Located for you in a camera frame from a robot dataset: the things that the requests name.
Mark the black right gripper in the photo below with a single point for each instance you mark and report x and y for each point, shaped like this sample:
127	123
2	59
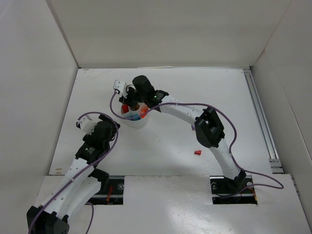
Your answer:
131	99

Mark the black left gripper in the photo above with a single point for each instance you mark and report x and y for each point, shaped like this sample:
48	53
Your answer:
96	131

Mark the orange figure-eight lego piece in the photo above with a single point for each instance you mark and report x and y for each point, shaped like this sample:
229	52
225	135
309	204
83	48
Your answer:
142	111

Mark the long teal lego brick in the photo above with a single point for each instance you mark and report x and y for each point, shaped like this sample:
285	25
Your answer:
134	118

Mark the red 2x4 lego brick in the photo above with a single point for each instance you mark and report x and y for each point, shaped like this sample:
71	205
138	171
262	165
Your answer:
125	109

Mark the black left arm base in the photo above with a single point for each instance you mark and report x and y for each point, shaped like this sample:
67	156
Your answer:
111	190

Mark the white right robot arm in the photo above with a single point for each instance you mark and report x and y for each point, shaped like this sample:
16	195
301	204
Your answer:
209	129

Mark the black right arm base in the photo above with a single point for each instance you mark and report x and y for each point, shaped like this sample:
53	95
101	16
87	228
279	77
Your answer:
223	194

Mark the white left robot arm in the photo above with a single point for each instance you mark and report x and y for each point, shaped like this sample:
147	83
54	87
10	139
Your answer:
82	180

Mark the white divided round container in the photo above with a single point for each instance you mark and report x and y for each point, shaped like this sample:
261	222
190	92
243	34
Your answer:
134	113

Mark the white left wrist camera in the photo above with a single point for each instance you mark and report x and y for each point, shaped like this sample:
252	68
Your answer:
86	124

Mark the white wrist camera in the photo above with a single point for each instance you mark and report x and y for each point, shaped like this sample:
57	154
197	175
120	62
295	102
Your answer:
120	87
86	124

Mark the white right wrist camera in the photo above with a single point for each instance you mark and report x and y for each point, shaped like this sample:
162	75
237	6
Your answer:
120	87

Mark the aluminium rail right side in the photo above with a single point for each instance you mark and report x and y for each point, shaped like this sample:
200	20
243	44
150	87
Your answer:
274	160

